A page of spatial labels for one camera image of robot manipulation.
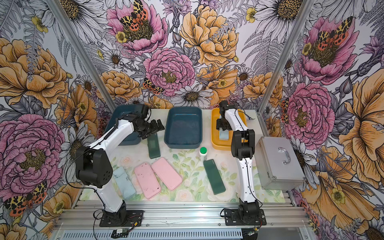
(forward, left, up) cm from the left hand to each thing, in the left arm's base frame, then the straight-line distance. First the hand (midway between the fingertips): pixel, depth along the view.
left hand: (158, 134), depth 90 cm
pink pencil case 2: (-18, -5, -13) cm, 23 cm away
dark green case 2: (-21, -33, -13) cm, 41 cm away
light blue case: (-23, +18, -13) cm, 32 cm away
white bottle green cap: (-10, -27, -6) cm, 29 cm away
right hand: (+10, -42, -10) cm, 44 cm away
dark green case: (-4, +4, -14) cm, 15 cm away
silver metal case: (-22, -64, +1) cm, 67 cm away
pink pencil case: (-22, +5, -12) cm, 26 cm away
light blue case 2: (+6, -41, -9) cm, 42 cm away
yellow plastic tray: (-2, -40, -9) cm, 41 cm away
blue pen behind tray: (+23, -63, -11) cm, 68 cm away
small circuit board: (-46, +14, -17) cm, 51 cm away
